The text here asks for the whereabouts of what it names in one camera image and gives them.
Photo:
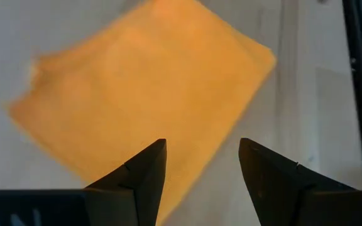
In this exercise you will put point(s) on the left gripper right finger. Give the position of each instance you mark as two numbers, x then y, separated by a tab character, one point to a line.
278	188

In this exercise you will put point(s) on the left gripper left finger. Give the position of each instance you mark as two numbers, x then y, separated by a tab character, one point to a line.
130	194

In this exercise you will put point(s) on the orange microfiber towel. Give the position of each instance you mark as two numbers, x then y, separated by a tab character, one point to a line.
137	78

